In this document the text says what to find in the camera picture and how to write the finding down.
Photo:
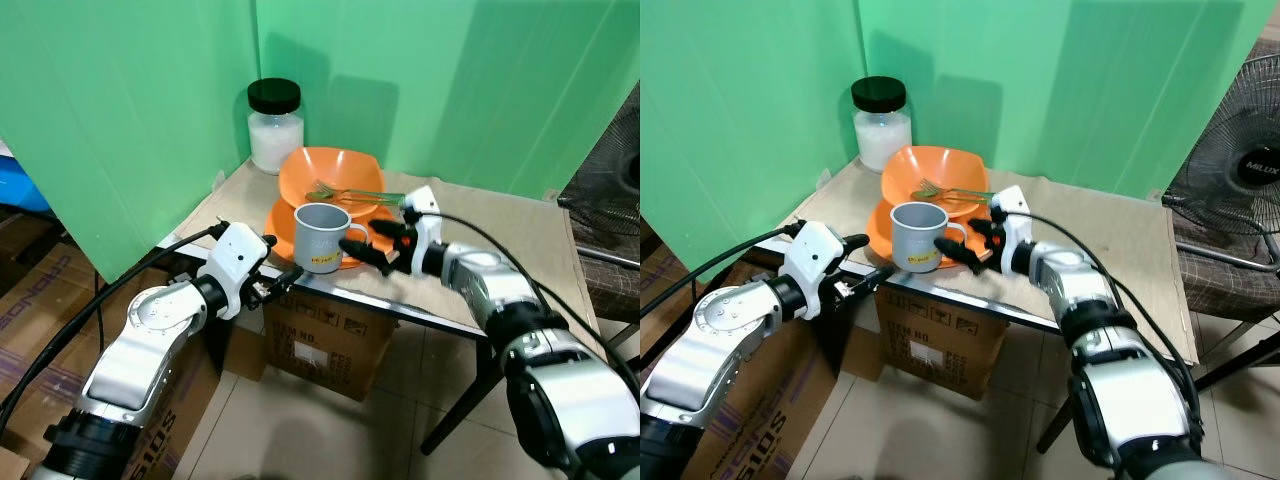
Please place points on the black-lidded jar of white powder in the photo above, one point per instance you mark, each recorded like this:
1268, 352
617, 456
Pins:
882, 135
275, 135

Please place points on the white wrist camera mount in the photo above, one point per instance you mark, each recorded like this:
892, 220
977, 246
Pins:
425, 215
1013, 215
815, 258
235, 258

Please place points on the black electric fan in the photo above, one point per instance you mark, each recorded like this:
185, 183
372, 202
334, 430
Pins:
610, 180
1215, 195

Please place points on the brown checked chair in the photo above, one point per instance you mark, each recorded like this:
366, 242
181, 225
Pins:
612, 285
1220, 290

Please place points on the green fork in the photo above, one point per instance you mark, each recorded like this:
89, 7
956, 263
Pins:
345, 191
950, 192

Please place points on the green backdrop board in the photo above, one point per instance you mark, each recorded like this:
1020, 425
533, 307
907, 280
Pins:
1050, 90
450, 90
120, 120
740, 120

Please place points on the grey mug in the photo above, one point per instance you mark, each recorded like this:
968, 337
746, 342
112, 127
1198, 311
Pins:
915, 238
320, 240

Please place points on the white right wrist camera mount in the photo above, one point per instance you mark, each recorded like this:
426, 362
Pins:
1013, 215
425, 215

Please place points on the orange plate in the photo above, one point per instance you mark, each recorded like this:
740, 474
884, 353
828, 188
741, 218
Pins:
878, 238
280, 240

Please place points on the large printed cardboard box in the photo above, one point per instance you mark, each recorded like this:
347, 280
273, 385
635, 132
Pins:
50, 290
790, 400

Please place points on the black metal table frame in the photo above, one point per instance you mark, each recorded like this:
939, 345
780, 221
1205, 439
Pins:
460, 400
1058, 425

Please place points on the orange bowl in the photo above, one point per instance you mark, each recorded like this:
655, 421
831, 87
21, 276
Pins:
940, 166
335, 168

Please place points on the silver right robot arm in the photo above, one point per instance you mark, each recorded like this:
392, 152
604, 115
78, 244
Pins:
1135, 400
575, 390

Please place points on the small brown cardboard box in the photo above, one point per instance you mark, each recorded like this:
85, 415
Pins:
330, 350
940, 350

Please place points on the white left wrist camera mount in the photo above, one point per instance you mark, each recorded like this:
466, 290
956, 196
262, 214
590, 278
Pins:
815, 258
235, 258

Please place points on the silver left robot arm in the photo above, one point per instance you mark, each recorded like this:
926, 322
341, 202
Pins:
130, 360
700, 345

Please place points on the beige tablecloth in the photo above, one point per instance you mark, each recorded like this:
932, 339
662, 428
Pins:
1100, 240
500, 230

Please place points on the blue plastic container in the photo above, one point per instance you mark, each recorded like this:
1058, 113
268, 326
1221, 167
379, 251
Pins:
22, 185

